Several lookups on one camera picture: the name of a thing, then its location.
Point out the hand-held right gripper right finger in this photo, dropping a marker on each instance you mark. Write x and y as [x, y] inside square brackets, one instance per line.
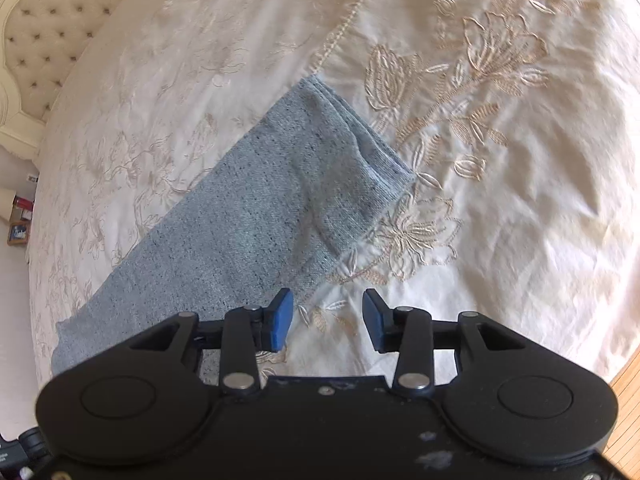
[375, 320]

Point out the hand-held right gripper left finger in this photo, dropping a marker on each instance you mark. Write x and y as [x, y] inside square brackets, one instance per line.
[280, 317]

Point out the grey-blue pants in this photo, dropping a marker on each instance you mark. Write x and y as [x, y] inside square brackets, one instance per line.
[250, 210]

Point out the cream floral bedspread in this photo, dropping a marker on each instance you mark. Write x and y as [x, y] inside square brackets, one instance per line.
[500, 185]

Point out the small framed picture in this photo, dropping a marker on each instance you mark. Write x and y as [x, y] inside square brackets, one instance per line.
[19, 232]

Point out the cream cylindrical container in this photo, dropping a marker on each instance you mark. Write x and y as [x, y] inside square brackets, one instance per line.
[6, 204]

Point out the red box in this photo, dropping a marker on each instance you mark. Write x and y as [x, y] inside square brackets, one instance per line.
[22, 203]

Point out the cream tufted headboard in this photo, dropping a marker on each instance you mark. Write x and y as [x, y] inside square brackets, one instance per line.
[50, 25]

